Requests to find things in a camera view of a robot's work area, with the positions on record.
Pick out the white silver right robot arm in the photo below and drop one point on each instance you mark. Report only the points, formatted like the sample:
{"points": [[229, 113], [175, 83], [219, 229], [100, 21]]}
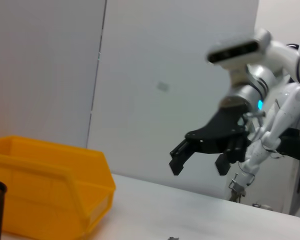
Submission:
{"points": [[282, 52]]}

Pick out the small grey wall label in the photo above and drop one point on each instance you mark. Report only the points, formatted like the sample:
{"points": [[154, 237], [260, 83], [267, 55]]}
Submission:
{"points": [[163, 86]]}

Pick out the right gripper silver connector plug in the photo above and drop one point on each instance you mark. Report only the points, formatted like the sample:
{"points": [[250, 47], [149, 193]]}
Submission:
{"points": [[256, 115]]}

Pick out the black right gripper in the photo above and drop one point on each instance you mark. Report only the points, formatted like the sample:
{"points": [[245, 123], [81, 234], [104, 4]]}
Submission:
{"points": [[222, 135]]}

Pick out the yellow plastic storage bin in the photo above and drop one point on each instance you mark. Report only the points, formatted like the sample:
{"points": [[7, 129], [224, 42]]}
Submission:
{"points": [[52, 182]]}

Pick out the white humanoid mannequin robot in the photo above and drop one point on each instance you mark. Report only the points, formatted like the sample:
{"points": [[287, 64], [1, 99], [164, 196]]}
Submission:
{"points": [[287, 110]]}

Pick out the black mannequin support bracket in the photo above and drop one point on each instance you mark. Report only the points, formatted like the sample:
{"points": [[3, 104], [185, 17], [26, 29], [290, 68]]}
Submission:
{"points": [[292, 145]]}

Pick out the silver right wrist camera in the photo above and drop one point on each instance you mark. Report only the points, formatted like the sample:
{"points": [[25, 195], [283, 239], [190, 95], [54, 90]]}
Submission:
{"points": [[235, 52]]}

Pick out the dark plastic scrap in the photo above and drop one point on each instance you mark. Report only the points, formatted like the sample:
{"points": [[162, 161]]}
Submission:
{"points": [[173, 238]]}

